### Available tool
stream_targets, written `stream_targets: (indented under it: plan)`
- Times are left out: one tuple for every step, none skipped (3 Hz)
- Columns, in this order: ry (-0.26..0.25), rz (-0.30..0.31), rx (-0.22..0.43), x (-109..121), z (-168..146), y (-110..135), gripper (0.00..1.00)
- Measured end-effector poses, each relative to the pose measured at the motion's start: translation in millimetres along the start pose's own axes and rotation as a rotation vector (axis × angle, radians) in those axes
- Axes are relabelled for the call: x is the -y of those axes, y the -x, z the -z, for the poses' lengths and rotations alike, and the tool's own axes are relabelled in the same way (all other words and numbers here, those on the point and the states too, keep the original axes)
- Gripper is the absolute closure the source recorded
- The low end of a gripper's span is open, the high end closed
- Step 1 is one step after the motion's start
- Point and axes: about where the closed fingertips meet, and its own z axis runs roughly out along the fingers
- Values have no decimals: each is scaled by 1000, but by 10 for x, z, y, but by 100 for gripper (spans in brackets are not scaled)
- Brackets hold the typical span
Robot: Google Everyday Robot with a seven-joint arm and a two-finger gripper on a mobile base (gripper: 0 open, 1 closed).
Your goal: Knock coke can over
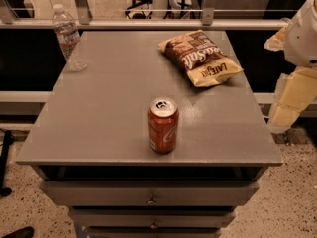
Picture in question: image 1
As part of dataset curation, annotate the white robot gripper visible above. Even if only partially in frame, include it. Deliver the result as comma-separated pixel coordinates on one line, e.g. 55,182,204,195
264,0,317,129

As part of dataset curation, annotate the grey drawer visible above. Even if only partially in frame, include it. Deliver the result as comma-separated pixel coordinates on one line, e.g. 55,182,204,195
88,228,221,238
70,208,236,228
41,181,259,206

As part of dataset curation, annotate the metal glass railing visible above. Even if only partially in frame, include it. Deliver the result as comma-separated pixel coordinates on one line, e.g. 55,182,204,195
1,0,305,30

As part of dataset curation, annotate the bottom grey drawer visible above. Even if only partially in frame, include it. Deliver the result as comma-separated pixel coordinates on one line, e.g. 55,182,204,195
88,228,221,238

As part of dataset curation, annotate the black office chair base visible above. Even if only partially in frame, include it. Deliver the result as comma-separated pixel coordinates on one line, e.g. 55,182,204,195
125,0,152,20

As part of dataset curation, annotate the grey drawer cabinet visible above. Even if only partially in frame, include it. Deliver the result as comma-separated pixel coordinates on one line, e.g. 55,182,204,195
17,31,281,238

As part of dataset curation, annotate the black stand at left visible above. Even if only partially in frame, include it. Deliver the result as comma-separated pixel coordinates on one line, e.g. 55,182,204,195
0,130,14,197

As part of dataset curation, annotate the red coke can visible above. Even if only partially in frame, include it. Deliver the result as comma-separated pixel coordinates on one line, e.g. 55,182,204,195
148,97,179,154

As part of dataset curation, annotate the middle grey drawer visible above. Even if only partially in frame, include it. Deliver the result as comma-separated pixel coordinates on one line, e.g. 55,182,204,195
70,208,236,228

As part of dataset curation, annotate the top grey drawer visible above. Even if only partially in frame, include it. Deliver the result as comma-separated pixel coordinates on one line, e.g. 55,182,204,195
41,181,259,206

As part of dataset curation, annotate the clear plastic water bottle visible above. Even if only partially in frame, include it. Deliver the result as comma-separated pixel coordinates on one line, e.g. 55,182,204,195
53,4,87,72

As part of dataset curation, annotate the brown sea salt chip bag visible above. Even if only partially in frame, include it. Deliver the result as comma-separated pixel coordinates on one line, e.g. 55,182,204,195
158,30,243,87

